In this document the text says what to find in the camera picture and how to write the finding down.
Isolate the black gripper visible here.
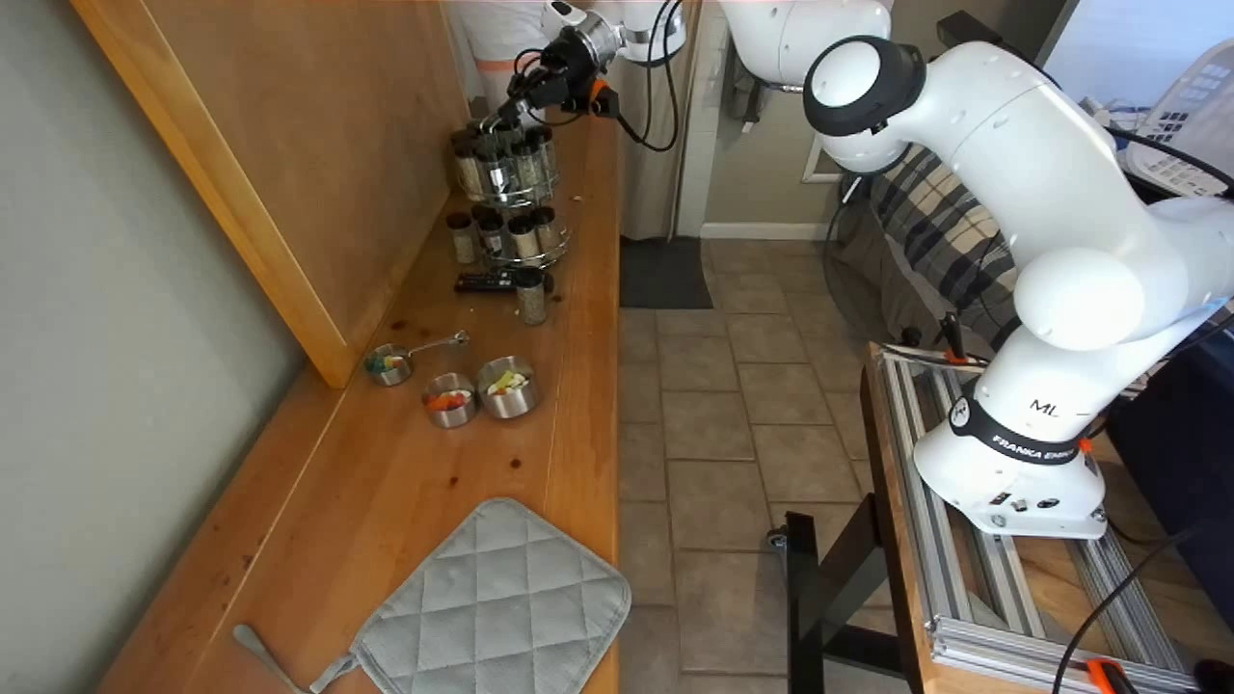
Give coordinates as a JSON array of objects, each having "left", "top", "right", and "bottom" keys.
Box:
[{"left": 505, "top": 31, "right": 609, "bottom": 122}]

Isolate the chrome rotating seasoning rack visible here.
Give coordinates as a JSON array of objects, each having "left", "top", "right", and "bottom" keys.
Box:
[{"left": 440, "top": 108, "right": 571, "bottom": 275}]

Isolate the beige curtain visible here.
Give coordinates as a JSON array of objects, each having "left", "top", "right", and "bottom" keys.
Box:
[{"left": 615, "top": 35, "right": 707, "bottom": 242}]

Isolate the small spice jar black lid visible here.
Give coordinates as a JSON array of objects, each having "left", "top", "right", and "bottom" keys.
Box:
[{"left": 442, "top": 210, "right": 477, "bottom": 266}]

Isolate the framed plywood board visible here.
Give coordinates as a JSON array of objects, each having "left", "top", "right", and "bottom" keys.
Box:
[{"left": 70, "top": 0, "right": 476, "bottom": 395}]

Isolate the grey hanging garment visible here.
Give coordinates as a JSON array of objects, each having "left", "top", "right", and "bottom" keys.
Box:
[{"left": 719, "top": 50, "right": 774, "bottom": 131}]

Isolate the dark floor mat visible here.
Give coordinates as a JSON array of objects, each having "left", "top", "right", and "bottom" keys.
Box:
[{"left": 616, "top": 234, "right": 712, "bottom": 313}]

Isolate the bed with plaid blanket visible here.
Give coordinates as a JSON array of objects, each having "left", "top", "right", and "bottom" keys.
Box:
[{"left": 832, "top": 138, "right": 1034, "bottom": 359}]

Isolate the grey quilted pot holder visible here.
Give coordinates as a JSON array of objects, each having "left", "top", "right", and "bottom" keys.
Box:
[{"left": 348, "top": 493, "right": 638, "bottom": 694}]

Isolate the black metal stand leg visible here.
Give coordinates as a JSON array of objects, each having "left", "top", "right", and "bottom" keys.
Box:
[{"left": 769, "top": 493, "right": 928, "bottom": 694}]

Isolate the metal utensil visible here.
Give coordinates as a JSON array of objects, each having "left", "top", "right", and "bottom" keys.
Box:
[{"left": 226, "top": 620, "right": 311, "bottom": 694}]

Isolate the dark blue fabric furniture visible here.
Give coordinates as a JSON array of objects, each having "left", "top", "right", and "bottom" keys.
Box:
[{"left": 1102, "top": 319, "right": 1234, "bottom": 633}]

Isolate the orange clamp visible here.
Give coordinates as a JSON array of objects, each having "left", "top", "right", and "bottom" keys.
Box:
[{"left": 1080, "top": 653, "right": 1131, "bottom": 694}]

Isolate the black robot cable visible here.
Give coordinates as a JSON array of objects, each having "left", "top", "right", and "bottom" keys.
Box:
[{"left": 600, "top": 0, "right": 692, "bottom": 160}]

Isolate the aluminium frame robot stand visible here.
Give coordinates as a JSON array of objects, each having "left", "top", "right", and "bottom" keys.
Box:
[{"left": 861, "top": 340, "right": 1206, "bottom": 694}]

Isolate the black power cable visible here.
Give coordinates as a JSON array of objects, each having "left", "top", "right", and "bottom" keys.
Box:
[{"left": 1046, "top": 526, "right": 1201, "bottom": 694}]

